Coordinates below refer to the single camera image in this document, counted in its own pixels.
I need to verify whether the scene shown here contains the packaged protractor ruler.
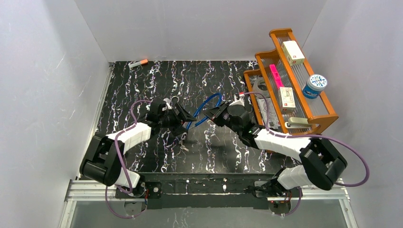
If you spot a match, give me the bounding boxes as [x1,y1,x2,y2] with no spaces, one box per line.
[257,98,281,131]

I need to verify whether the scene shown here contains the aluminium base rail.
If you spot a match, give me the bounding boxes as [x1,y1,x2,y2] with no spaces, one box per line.
[59,172,357,228]

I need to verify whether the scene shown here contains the white box upper shelf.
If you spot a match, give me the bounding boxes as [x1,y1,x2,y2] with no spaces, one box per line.
[281,40,305,66]

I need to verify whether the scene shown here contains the beige stapler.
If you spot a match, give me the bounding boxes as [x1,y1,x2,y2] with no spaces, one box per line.
[285,117,312,129]

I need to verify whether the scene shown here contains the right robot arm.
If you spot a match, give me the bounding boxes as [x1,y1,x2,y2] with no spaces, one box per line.
[203,102,347,196]

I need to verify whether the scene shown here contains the blue cable lock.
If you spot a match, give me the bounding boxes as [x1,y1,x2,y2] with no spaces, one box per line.
[181,93,222,140]

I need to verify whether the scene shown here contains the orange capped marker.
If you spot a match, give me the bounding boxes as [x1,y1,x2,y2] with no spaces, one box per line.
[128,59,148,69]

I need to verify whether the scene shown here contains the clear tape roll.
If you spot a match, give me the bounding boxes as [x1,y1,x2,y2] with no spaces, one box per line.
[253,77,270,99]

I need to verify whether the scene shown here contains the pink highlighter pen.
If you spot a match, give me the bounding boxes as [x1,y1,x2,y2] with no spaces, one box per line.
[269,64,284,89]

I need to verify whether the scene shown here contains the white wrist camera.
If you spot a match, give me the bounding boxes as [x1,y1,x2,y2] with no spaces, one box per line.
[163,98,172,111]
[230,92,245,108]

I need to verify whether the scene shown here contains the white small box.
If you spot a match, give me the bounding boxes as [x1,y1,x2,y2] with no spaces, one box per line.
[278,87,296,114]

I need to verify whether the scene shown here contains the small cable lock keys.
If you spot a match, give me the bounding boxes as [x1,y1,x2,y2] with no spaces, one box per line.
[179,139,189,152]

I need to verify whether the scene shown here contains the blue white round jar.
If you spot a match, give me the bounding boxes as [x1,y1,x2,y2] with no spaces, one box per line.
[302,74,328,99]

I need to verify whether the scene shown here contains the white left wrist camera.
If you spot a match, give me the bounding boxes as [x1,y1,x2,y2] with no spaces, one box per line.
[163,98,172,111]

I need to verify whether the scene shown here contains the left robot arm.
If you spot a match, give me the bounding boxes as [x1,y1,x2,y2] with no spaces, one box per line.
[79,99,196,194]

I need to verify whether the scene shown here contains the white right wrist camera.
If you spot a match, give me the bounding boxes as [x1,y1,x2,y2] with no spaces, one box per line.
[230,92,245,108]

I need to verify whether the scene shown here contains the orange tiered rack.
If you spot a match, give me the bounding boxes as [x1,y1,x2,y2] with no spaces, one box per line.
[244,28,339,135]

